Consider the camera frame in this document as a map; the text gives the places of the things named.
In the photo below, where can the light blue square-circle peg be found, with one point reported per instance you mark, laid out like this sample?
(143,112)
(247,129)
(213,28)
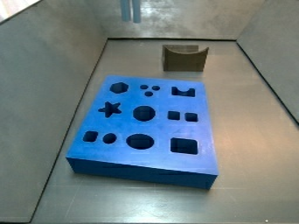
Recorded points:
(131,10)

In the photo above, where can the blue shape-sorter board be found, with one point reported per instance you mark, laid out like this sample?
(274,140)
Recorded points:
(147,132)

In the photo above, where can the brown curved block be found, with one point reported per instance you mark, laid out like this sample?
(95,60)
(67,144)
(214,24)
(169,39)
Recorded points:
(183,58)

